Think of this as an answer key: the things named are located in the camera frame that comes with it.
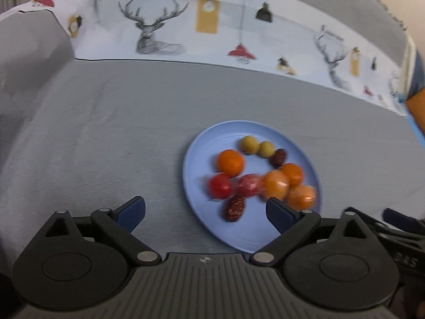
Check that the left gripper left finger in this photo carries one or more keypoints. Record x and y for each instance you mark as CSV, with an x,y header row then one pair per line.
x,y
114,228

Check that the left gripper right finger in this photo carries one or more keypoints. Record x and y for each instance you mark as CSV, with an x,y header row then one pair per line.
x,y
294,228

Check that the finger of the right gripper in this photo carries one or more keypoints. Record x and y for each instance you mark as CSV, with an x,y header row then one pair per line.
x,y
403,222

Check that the small orange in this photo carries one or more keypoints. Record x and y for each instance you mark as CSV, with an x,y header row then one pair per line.
x,y
274,184

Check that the orange fruit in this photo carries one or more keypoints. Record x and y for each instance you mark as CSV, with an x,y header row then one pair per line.
x,y
293,172

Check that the red fruit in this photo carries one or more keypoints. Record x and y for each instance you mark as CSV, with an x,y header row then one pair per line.
x,y
248,185

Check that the dark red date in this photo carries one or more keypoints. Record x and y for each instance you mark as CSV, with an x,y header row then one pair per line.
x,y
278,158

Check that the yellow-green fruit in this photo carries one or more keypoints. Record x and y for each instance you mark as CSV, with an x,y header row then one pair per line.
x,y
266,149
249,145

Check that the red cherry tomato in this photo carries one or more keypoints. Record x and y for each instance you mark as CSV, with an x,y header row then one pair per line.
x,y
220,186

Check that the bare orange mandarin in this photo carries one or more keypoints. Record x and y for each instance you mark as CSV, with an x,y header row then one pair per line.
x,y
230,162

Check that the orange large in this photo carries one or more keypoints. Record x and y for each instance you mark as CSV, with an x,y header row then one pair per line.
x,y
301,197

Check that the light blue plate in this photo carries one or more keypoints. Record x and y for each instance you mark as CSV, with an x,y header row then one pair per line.
x,y
253,230

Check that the white deer print cloth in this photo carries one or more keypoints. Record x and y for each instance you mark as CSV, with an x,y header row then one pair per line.
x,y
352,46

